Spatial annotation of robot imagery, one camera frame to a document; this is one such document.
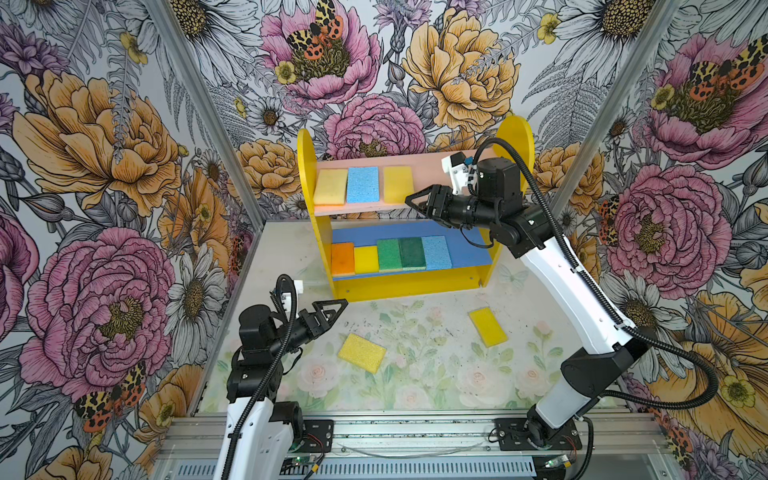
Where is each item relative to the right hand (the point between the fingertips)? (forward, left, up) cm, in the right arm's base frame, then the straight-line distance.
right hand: (413, 213), depth 65 cm
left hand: (-13, +17, -20) cm, 29 cm away
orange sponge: (+8, +19, -25) cm, 33 cm away
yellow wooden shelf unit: (+10, -20, -26) cm, 34 cm away
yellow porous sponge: (-14, +14, -41) cm, 45 cm away
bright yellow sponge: (+8, +12, -25) cm, 29 cm away
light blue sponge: (+10, -9, -26) cm, 30 cm away
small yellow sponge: (-6, -24, -43) cm, 50 cm away
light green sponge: (+9, +6, -26) cm, 28 cm away
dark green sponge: (+10, -1, -26) cm, 28 cm away
